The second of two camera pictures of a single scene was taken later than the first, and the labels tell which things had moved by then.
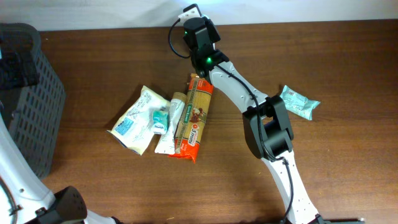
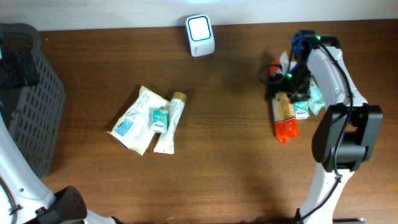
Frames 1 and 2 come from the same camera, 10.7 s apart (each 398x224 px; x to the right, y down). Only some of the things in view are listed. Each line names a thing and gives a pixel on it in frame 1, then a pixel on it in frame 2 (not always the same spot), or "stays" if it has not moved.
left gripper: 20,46 stays
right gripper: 214,37 → 303,94
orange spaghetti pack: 196,109 → 283,106
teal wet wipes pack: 298,104 → 316,101
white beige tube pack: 167,144 stays
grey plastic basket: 35,112 stays
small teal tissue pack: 160,122 stays
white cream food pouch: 134,129 stays
